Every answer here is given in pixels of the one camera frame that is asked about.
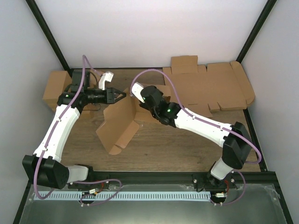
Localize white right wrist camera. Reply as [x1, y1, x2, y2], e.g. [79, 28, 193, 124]
[130, 82, 144, 103]

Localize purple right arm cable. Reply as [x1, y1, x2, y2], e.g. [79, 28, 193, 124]
[129, 69, 263, 207]

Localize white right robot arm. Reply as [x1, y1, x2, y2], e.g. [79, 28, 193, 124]
[132, 83, 251, 188]

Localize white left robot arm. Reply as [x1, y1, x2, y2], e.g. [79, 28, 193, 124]
[22, 70, 126, 189]

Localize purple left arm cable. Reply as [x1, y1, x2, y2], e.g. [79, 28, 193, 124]
[34, 55, 123, 208]

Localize tall folded cardboard box stack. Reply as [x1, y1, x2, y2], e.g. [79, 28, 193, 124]
[43, 71, 71, 112]

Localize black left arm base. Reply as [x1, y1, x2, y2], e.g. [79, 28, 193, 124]
[67, 171, 110, 191]

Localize tilted small cardboard box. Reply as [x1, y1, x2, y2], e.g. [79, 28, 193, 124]
[90, 69, 106, 90]

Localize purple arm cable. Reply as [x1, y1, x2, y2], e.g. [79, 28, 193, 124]
[34, 55, 123, 208]
[129, 69, 263, 207]

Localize black frame post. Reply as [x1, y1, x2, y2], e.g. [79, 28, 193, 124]
[25, 0, 71, 72]
[236, 0, 277, 63]

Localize black left frame post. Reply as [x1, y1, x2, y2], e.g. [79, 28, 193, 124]
[25, 0, 71, 72]

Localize light blue slotted cable duct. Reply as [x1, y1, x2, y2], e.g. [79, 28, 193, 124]
[46, 191, 211, 202]

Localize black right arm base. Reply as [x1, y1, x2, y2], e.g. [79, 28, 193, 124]
[192, 172, 236, 192]

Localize black right frame post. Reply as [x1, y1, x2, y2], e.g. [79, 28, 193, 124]
[236, 0, 277, 63]

